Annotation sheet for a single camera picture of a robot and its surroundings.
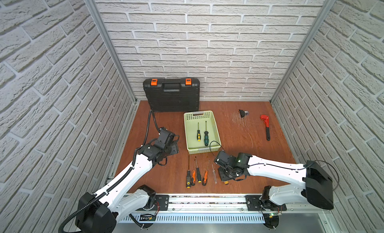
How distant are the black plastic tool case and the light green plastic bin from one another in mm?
83

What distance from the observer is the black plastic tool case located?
0.94 m

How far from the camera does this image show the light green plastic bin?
3.00 feet
